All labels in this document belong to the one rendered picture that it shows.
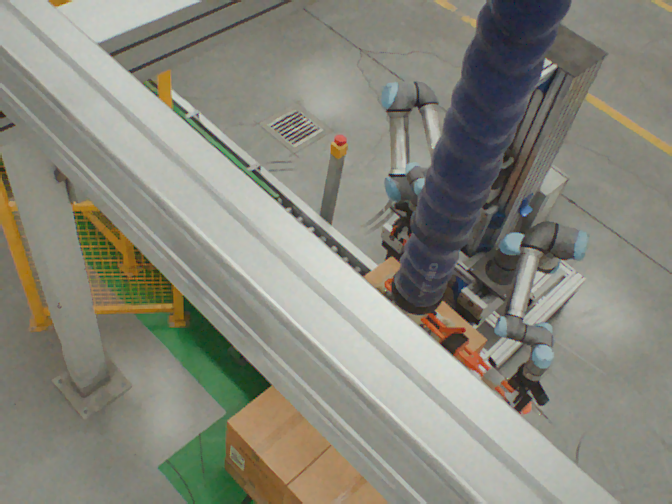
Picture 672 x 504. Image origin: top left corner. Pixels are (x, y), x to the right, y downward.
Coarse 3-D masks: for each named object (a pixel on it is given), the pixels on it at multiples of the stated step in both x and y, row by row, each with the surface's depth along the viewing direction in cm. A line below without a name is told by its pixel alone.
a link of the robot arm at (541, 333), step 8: (528, 328) 284; (536, 328) 284; (544, 328) 285; (552, 328) 287; (528, 336) 283; (536, 336) 283; (544, 336) 282; (552, 336) 285; (528, 344) 285; (536, 344) 281; (544, 344) 280
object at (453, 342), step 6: (444, 336) 314; (450, 336) 315; (456, 336) 316; (462, 336) 316; (444, 342) 312; (450, 342) 314; (456, 342) 314; (462, 342) 314; (468, 342) 314; (450, 348) 311; (456, 348) 312; (462, 348) 314; (456, 354) 313
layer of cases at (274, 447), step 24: (264, 408) 344; (288, 408) 345; (240, 432) 335; (264, 432) 336; (288, 432) 338; (312, 432) 339; (240, 456) 350; (264, 456) 329; (288, 456) 331; (312, 456) 332; (336, 456) 334; (264, 480) 342; (288, 480) 324; (312, 480) 326; (336, 480) 327; (360, 480) 328
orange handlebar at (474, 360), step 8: (424, 320) 320; (432, 328) 318; (440, 336) 316; (472, 352) 313; (464, 360) 311; (472, 360) 310; (480, 360) 310; (472, 368) 310; (488, 368) 309; (504, 384) 306; (504, 392) 303; (528, 408) 300
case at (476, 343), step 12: (384, 264) 353; (396, 264) 354; (372, 276) 348; (384, 276) 349; (444, 312) 340; (456, 324) 337; (468, 324) 338; (468, 336) 334; (480, 336) 335; (480, 348) 335
